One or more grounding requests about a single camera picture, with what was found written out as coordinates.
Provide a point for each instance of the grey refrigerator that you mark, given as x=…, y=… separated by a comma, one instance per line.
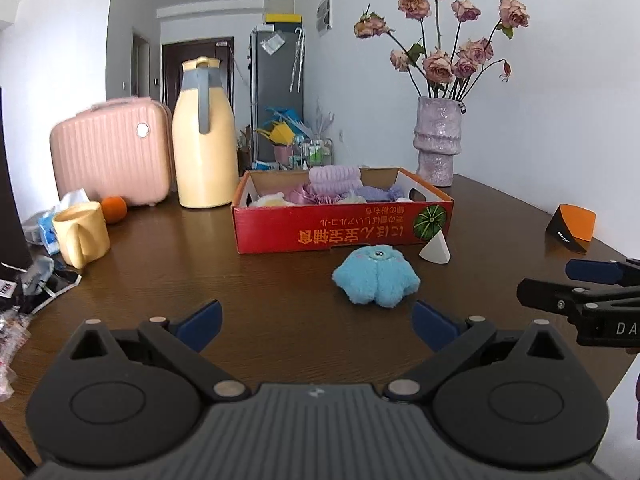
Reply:
x=270, y=85

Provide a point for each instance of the white wall panel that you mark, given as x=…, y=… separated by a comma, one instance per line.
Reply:
x=324, y=12

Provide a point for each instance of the blue tissue pack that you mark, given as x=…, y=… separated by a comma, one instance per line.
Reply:
x=47, y=229

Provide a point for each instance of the red cardboard box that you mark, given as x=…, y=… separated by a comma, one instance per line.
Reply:
x=325, y=230

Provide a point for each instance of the white box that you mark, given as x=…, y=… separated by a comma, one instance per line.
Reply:
x=281, y=1

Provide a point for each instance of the yellow watering can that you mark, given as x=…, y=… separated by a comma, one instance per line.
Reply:
x=280, y=135

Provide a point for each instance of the clear plastic pouch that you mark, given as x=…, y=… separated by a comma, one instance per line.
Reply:
x=272, y=42

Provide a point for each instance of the white hanging umbrella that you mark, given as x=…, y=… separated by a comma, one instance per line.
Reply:
x=297, y=60

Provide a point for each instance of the blue crumpled sheet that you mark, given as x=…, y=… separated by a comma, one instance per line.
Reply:
x=285, y=115

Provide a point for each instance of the lilac towel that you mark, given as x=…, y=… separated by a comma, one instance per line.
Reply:
x=335, y=180

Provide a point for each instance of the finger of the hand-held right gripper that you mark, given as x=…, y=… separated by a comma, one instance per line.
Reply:
x=550, y=296
x=595, y=271

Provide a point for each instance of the dark brown door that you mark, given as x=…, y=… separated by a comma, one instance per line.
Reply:
x=172, y=70

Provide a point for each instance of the yellow box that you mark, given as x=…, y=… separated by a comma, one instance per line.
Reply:
x=282, y=18

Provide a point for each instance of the yellow white-spotted plush toy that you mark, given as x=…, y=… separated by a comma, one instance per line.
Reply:
x=270, y=201

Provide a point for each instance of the yellow thermos jug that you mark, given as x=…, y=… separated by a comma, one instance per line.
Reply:
x=205, y=165

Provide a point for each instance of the white triangular sponge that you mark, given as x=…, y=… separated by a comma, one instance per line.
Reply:
x=435, y=251

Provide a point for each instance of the black white torn packaging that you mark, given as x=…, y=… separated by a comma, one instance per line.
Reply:
x=45, y=282

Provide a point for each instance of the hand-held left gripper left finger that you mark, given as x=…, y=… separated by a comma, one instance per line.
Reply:
x=200, y=321

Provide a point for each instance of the pink ribbed suitcase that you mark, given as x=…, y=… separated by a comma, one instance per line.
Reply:
x=100, y=155

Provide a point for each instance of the periwinkle chenille cloth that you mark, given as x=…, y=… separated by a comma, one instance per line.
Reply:
x=380, y=194

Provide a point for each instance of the orange black scraper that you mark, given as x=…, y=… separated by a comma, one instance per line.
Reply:
x=580, y=220

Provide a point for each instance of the pale dried grass stems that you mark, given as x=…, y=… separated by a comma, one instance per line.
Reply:
x=325, y=117

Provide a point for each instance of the small trolley with bottles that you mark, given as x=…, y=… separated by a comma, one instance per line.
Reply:
x=314, y=155

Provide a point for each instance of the yellow mug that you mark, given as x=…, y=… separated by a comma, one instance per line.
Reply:
x=82, y=236

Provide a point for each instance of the black paper bag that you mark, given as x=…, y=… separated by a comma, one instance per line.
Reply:
x=10, y=185

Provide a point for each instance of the pale purple textured vase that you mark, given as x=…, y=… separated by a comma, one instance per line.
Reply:
x=437, y=140

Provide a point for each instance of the purple satin scrunchie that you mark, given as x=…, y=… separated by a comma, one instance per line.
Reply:
x=307, y=195

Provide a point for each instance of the light blue plush toy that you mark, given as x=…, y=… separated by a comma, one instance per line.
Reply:
x=375, y=275

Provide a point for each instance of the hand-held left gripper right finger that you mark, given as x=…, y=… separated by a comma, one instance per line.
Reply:
x=434, y=325

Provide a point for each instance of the dried pink rose bouquet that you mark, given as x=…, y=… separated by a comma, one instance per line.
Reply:
x=440, y=67

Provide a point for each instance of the orange fruit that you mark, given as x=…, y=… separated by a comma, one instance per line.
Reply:
x=114, y=210

